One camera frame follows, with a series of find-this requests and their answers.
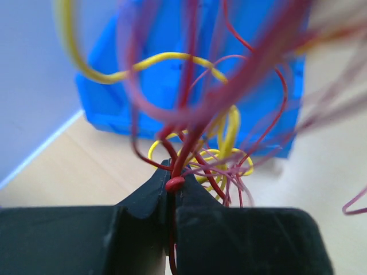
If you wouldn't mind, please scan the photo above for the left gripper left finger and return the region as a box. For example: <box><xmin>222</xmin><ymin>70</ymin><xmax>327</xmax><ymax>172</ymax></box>
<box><xmin>1</xmin><ymin>169</ymin><xmax>172</xmax><ymax>274</ymax></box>

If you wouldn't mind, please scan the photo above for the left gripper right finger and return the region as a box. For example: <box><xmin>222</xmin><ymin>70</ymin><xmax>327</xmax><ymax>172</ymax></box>
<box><xmin>173</xmin><ymin>170</ymin><xmax>334</xmax><ymax>274</ymax></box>

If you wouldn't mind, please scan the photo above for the red yellow wire bundle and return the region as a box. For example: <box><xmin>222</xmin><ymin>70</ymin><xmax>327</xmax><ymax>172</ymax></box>
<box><xmin>54</xmin><ymin>0</ymin><xmax>367</xmax><ymax>217</ymax></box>

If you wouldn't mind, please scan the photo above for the large blue divided bin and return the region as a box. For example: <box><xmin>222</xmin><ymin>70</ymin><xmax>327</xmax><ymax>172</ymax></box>
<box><xmin>74</xmin><ymin>0</ymin><xmax>312</xmax><ymax>160</ymax></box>

